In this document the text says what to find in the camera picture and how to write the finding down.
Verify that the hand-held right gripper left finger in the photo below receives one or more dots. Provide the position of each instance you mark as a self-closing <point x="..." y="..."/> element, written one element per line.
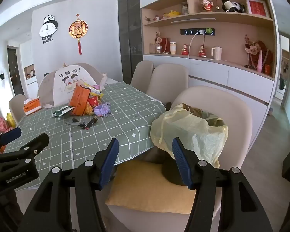
<point x="110" y="164"/>

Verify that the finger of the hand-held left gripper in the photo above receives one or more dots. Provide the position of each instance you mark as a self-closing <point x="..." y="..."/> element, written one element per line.
<point x="36" y="145"/>
<point x="11" y="135"/>

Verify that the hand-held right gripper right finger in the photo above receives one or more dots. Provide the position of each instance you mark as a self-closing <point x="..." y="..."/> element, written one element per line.
<point x="181" y="164"/>

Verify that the yellow bin bag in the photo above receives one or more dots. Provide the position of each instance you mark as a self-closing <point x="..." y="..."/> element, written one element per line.
<point x="183" y="125"/>

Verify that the red paper cup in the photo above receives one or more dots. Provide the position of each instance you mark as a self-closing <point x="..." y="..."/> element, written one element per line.
<point x="93" y="100"/>

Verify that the yellow snack wrapper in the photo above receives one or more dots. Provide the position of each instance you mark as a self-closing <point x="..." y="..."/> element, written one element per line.
<point x="96" y="93"/>

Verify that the yellow plastic bag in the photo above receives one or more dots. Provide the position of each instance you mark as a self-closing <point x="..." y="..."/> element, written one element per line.
<point x="11" y="120"/>

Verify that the pink plastic bag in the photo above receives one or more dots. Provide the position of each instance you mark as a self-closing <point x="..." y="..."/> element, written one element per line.
<point x="1" y="123"/>

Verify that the beige dining chair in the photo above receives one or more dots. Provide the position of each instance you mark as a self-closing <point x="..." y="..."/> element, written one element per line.
<point x="17" y="106"/>
<point x="141" y="73"/>
<point x="168" y="82"/>
<point x="232" y="116"/>
<point x="94" y="71"/>

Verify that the orange tissue box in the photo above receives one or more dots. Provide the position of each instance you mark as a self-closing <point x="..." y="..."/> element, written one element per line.
<point x="32" y="106"/>

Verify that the yellow seat cushion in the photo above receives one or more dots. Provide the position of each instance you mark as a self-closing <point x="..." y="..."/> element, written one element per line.
<point x="140" y="188"/>

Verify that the green white wrapper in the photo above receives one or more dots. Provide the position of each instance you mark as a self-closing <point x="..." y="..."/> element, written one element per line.
<point x="62" y="112"/>

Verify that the black red wrapper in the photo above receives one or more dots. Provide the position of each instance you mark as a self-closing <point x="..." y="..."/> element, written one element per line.
<point x="91" y="122"/>

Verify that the black grey wrapper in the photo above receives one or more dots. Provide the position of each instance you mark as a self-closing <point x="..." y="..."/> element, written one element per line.
<point x="75" y="120"/>

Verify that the orange snack wrapper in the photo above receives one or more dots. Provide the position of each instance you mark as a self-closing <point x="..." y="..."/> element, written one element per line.
<point x="89" y="109"/>

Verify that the orange paper bag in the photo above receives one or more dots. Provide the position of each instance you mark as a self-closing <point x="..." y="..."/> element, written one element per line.
<point x="80" y="100"/>

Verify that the dark door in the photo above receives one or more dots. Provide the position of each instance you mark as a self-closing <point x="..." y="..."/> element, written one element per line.
<point x="14" y="72"/>

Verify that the printed white food cover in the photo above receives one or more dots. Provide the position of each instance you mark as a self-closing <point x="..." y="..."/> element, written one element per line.
<point x="62" y="87"/>

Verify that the small red figurine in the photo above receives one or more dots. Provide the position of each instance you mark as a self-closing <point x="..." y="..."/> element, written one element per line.
<point x="202" y="52"/>
<point x="185" y="50"/>

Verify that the cream tumbler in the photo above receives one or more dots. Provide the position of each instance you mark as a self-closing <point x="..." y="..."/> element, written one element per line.
<point x="173" y="48"/>

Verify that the white electric kettle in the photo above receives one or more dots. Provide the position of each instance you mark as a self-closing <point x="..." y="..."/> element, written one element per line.
<point x="216" y="53"/>

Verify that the red gift bag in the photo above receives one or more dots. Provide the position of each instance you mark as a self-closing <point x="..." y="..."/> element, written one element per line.
<point x="166" y="45"/>

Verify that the pink cone bottle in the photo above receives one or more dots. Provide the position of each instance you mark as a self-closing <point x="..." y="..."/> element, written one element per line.
<point x="259" y="62"/>

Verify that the small red box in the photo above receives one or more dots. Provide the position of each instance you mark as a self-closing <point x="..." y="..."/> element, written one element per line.
<point x="267" y="69"/>

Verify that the dark glass cabinet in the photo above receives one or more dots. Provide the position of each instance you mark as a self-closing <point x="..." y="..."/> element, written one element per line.
<point x="129" y="33"/>

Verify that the black power strip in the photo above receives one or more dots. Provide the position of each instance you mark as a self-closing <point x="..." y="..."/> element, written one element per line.
<point x="188" y="32"/>

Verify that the dried flower bouquet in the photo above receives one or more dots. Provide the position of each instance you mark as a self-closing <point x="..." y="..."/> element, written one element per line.
<point x="256" y="49"/>

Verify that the yellow teapot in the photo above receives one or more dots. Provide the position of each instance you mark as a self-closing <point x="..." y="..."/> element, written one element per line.
<point x="171" y="14"/>

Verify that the glass jar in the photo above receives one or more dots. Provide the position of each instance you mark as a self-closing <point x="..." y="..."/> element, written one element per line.
<point x="184" y="9"/>

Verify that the red white figurine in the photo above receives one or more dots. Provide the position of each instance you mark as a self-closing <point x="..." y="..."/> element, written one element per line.
<point x="206" y="4"/>

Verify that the dark wine bottle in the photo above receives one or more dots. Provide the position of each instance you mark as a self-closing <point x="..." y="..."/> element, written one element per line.
<point x="228" y="4"/>

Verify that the panda bottle holder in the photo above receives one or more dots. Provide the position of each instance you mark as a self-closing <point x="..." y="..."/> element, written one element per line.
<point x="238" y="6"/>

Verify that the red framed picture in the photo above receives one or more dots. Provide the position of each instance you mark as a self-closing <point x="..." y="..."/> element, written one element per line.
<point x="257" y="7"/>

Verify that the black wall switch panel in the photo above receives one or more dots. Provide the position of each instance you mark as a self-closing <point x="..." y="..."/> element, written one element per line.
<point x="1" y="76"/>

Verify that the panda wall clock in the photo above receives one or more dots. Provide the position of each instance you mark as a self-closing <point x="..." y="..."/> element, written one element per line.
<point x="48" y="27"/>

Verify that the red gold wall ornament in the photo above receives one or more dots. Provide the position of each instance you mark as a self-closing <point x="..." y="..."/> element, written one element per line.
<point x="78" y="29"/>

